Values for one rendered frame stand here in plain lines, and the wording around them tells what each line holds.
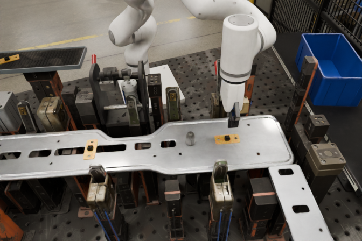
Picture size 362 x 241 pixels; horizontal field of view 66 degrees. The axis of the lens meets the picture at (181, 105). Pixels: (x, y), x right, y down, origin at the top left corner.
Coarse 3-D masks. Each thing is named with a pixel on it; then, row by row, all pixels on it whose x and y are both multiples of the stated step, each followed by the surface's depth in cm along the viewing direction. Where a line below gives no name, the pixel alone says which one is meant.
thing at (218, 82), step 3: (219, 60) 93; (219, 63) 93; (219, 66) 93; (219, 69) 94; (219, 72) 94; (219, 75) 95; (219, 78) 96; (219, 81) 96; (219, 84) 97; (216, 87) 100; (219, 87) 99; (216, 90) 100; (219, 90) 100; (216, 93) 101; (219, 93) 100; (216, 96) 101
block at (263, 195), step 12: (252, 180) 86; (264, 180) 86; (252, 192) 84; (264, 192) 83; (252, 204) 84; (264, 204) 80; (276, 204) 81; (252, 216) 86; (264, 216) 85; (240, 228) 103; (252, 228) 93; (264, 228) 92; (252, 240) 98
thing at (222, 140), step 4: (216, 136) 96; (220, 136) 96; (224, 136) 96; (228, 136) 95; (232, 136) 96; (236, 136) 96; (216, 140) 95; (220, 140) 95; (224, 140) 95; (228, 140) 95; (232, 140) 95; (236, 140) 95
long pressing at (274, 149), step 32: (160, 128) 100; (192, 128) 100; (224, 128) 99; (256, 128) 99; (0, 160) 92; (32, 160) 92; (64, 160) 92; (96, 160) 91; (128, 160) 91; (160, 160) 90; (192, 160) 90; (256, 160) 89; (288, 160) 89
